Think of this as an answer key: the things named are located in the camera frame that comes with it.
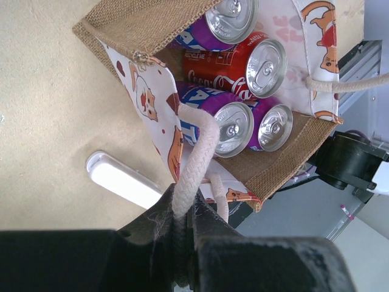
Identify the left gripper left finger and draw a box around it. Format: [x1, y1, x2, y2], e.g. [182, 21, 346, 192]
[1, 187, 173, 291]

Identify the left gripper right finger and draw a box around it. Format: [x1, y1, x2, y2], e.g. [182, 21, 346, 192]
[190, 193, 356, 291]

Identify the red cola can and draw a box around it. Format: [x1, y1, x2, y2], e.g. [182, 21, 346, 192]
[182, 32, 287, 100]
[169, 0, 260, 52]

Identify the canvas bag with cat print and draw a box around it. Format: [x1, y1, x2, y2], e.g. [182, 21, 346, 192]
[72, 0, 389, 220]

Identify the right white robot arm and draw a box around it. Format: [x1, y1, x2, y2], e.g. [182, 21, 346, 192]
[308, 131, 388, 202]

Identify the white oblong plastic case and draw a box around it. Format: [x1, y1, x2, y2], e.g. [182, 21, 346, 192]
[86, 151, 162, 209]

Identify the purple soda can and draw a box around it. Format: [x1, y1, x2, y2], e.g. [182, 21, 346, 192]
[176, 81, 254, 158]
[245, 96, 293, 151]

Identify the red cola can front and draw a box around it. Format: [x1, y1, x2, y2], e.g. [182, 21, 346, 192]
[169, 0, 260, 52]

